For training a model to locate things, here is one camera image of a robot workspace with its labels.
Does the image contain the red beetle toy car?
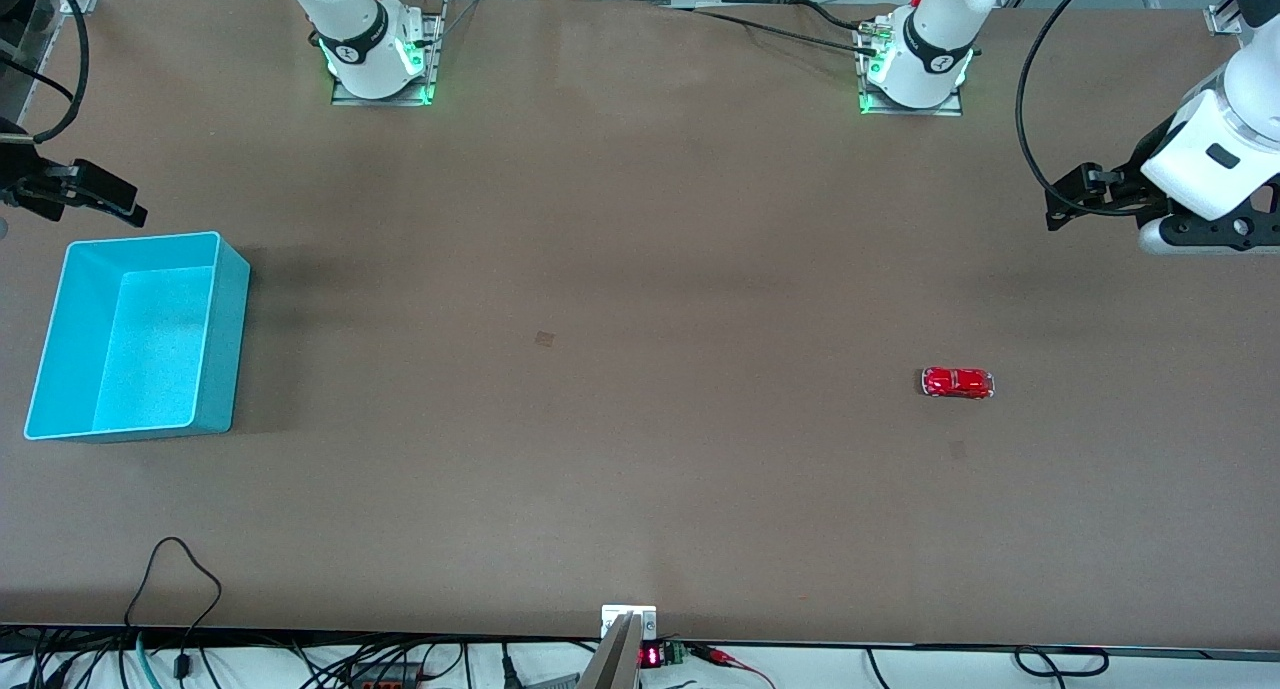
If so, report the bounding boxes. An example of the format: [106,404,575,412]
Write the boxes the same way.
[921,366,995,401]

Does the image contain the turquoise blue plastic box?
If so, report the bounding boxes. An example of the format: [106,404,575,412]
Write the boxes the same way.
[23,231,251,442]

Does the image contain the power strip with orange switches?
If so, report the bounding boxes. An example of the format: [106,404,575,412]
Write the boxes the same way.
[345,664,421,689]

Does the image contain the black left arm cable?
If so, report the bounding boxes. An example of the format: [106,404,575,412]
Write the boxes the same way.
[1016,0,1171,217]

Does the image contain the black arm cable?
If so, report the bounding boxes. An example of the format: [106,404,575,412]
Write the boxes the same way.
[0,0,91,145]
[1016,0,1171,217]

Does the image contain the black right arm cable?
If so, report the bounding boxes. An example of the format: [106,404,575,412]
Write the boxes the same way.
[0,0,91,145]

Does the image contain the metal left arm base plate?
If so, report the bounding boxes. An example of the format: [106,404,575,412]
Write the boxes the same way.
[855,19,966,118]

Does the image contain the thick black table cable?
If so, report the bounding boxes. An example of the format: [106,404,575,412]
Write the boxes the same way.
[795,0,881,32]

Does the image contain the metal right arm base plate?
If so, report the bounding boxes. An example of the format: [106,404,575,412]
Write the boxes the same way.
[330,0,446,107]

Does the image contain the thin black table cable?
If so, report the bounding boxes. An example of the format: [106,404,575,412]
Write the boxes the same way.
[660,6,881,57]

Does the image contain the thin black cable with switch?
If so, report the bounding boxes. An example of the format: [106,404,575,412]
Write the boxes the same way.
[125,537,223,680]

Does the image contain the black looped cable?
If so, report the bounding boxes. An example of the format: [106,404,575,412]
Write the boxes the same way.
[1015,646,1109,678]

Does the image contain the red clip lead cable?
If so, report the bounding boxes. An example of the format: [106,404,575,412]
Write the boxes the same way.
[690,644,776,689]

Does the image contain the grey metal camera mount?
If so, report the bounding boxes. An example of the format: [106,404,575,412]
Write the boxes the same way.
[578,605,658,689]

